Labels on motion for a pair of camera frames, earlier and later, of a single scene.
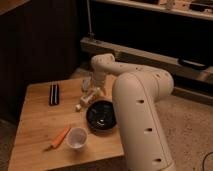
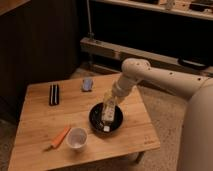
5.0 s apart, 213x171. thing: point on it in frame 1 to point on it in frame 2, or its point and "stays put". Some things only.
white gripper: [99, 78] to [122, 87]
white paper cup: [77, 137] stays put
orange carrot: [59, 139] stays put
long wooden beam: [147, 60] stays put
